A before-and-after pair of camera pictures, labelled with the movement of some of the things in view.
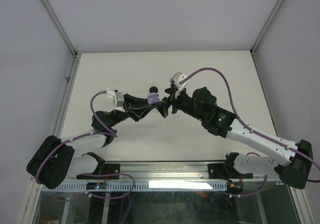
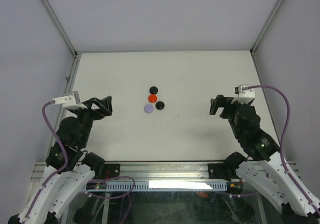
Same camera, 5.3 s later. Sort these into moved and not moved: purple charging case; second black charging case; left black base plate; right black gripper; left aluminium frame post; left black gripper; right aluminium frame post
Moved: purple charging case; right black gripper; left black gripper
Not moved: second black charging case; left aluminium frame post; right aluminium frame post; left black base plate
